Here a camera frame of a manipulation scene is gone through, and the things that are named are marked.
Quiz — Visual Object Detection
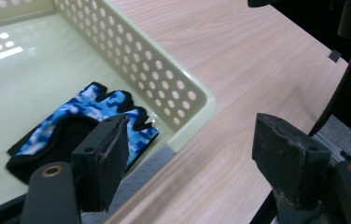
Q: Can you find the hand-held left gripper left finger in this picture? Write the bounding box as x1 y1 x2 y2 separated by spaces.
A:
70 113 131 213

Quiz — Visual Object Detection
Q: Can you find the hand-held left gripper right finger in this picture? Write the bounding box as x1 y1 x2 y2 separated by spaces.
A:
251 112 333 210

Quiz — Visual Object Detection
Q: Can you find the blue camouflage fingerless glove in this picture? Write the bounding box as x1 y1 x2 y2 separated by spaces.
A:
5 81 161 185

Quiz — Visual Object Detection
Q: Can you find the pale yellow perforated plastic basket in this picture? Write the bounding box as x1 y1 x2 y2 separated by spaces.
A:
0 0 218 224

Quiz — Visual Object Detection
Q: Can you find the aluminium floor crossbar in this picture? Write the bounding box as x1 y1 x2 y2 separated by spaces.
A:
312 115 351 164

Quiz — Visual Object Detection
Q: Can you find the grey tape piece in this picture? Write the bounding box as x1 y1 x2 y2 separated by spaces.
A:
328 49 343 63

